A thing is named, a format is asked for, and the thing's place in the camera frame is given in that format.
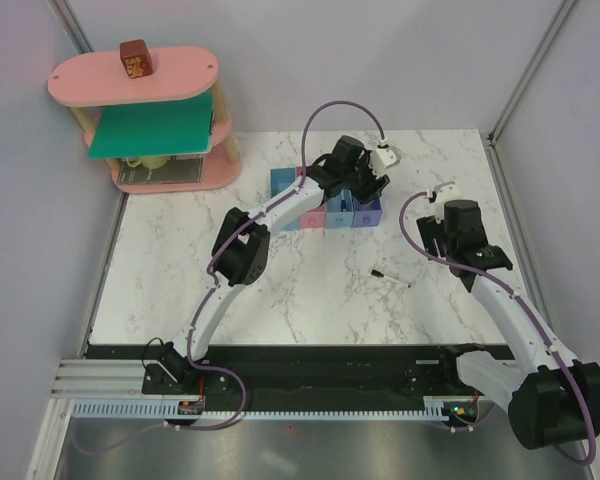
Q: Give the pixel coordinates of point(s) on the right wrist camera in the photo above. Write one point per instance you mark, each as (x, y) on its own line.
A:
(440, 195)

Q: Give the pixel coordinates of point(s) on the sky blue drawer bin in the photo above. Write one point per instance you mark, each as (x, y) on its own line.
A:
(335, 219)

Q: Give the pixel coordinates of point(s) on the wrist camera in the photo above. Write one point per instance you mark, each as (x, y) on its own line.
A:
(382, 159)
(440, 195)

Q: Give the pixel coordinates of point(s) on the right aluminium post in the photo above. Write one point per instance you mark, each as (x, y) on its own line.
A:
(540, 54)

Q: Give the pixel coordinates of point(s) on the left aluminium post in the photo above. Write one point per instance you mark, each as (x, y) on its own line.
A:
(71, 25)

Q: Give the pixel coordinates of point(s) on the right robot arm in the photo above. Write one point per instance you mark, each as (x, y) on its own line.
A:
(550, 396)

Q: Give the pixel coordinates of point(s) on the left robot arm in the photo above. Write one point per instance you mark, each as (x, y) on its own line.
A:
(241, 249)

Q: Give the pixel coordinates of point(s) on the pink drawer bin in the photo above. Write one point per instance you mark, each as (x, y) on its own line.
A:
(313, 219)

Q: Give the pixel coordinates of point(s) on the white cable duct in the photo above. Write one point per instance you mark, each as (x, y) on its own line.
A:
(417, 409)

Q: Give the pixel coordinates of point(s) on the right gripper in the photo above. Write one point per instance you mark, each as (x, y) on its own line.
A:
(429, 229)

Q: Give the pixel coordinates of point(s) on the light blue drawer bin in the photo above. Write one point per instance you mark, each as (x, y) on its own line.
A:
(280, 179)

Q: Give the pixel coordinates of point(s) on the aluminium frame rail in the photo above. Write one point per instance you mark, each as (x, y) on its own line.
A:
(96, 378)

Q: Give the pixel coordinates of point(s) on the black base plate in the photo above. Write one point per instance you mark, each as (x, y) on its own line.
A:
(312, 371)

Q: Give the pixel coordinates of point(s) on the yellow mug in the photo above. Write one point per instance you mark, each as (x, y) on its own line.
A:
(148, 162)

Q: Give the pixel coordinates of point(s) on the black book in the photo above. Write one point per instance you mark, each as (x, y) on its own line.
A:
(179, 169)

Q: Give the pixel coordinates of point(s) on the pink wooden shelf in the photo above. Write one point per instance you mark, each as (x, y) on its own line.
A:
(89, 82)

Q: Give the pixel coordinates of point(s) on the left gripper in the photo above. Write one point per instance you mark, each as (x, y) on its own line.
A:
(375, 185)

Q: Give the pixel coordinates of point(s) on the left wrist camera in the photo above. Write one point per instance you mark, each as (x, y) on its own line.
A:
(382, 159)

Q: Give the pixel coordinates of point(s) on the aluminium post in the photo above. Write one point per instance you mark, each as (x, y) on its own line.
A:
(540, 54)
(71, 25)

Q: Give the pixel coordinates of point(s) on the brown cube toy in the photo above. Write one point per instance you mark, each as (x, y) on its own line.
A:
(136, 59)

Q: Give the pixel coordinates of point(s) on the green folder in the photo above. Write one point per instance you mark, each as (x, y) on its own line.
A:
(153, 129)

